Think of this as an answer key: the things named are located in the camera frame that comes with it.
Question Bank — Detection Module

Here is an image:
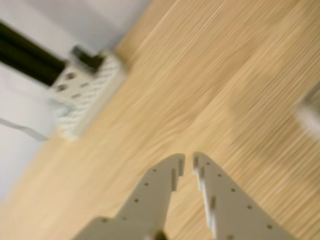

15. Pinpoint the small white mesh-bottom crate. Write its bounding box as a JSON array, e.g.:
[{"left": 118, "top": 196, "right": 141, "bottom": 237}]
[{"left": 292, "top": 86, "right": 320, "bottom": 140}]

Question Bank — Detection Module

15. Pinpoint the dark camera mount pole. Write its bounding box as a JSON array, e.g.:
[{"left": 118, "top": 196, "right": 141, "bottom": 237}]
[{"left": 0, "top": 21, "right": 68, "bottom": 87}]

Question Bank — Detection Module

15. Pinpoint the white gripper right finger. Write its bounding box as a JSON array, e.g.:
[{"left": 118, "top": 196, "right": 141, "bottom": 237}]
[{"left": 191, "top": 151, "right": 299, "bottom": 240}]

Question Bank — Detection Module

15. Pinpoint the white perforated base plate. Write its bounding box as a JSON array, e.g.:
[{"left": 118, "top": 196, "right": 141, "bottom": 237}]
[{"left": 47, "top": 49, "right": 127, "bottom": 141}]

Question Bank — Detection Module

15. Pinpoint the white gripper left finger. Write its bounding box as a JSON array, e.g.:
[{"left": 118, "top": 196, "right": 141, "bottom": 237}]
[{"left": 74, "top": 152, "right": 186, "bottom": 240}]

